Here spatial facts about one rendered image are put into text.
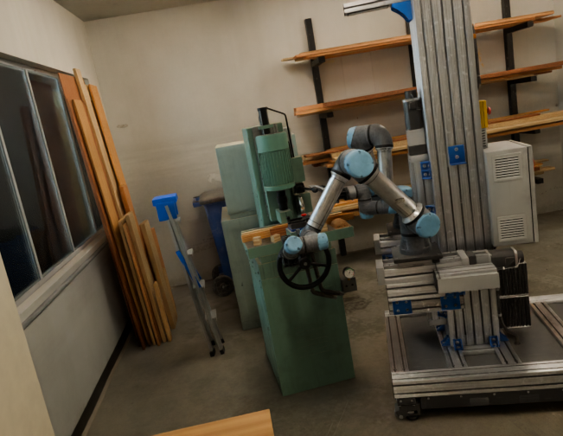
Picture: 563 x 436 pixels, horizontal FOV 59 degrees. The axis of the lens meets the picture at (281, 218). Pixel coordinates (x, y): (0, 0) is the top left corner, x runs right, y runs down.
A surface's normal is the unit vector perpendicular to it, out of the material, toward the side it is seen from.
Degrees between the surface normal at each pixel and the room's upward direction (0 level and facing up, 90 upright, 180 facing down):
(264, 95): 90
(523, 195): 90
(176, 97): 90
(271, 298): 90
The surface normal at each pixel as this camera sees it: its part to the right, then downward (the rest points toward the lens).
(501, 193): -0.15, 0.23
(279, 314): 0.19, 0.17
